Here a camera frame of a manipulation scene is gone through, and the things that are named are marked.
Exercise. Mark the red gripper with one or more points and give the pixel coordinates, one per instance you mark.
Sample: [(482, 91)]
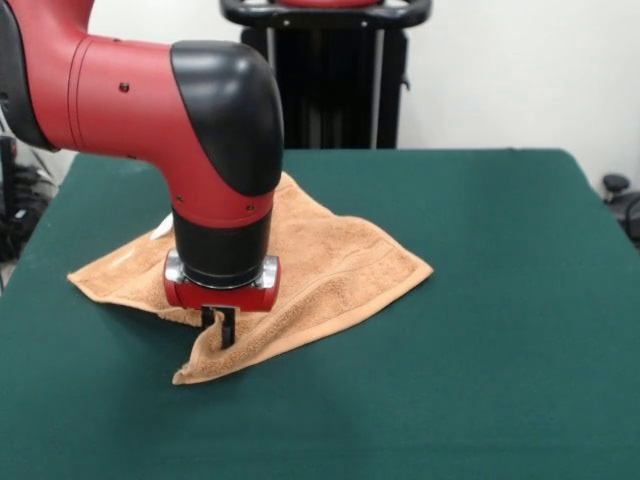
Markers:
[(220, 297)]

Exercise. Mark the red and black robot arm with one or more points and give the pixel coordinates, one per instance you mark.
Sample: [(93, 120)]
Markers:
[(150, 110)]

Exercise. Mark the tan terry towel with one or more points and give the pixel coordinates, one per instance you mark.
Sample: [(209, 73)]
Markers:
[(340, 260)]

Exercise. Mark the black office chair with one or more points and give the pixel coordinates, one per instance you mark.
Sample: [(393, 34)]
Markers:
[(625, 205)]

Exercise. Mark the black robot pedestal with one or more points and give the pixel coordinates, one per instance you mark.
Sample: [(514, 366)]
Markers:
[(340, 90)]

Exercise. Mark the dark green table cloth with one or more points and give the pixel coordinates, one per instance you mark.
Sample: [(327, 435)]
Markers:
[(400, 400)]

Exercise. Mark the black box device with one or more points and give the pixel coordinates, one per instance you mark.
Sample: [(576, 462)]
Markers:
[(7, 170)]

